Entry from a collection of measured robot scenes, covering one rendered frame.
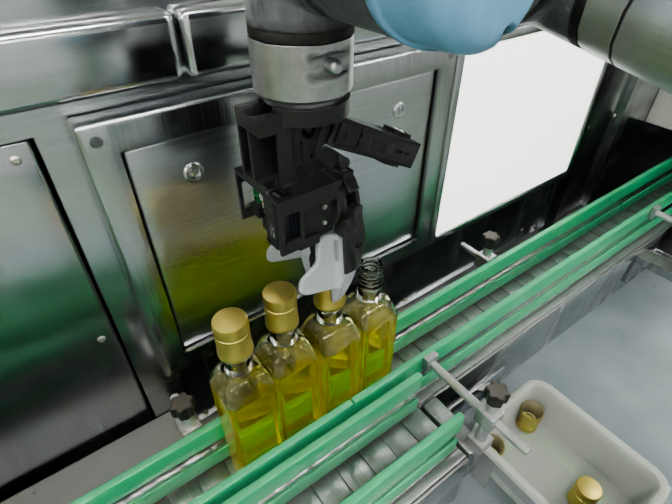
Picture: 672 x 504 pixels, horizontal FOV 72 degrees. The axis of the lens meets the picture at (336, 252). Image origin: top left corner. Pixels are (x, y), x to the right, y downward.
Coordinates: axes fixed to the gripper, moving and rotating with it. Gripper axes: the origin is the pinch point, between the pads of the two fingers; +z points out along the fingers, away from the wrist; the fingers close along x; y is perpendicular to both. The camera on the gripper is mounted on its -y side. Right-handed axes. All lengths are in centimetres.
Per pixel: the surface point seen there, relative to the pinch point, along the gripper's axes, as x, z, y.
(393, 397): 6.3, 19.2, -5.5
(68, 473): -14.5, 27.4, 31.6
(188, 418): -5.0, 16.6, 16.9
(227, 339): 1.2, 0.0, 12.3
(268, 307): 0.0, 0.0, 7.3
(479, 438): 15.5, 24.1, -12.9
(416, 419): 7.4, 27.3, -9.9
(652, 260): 10, 29, -77
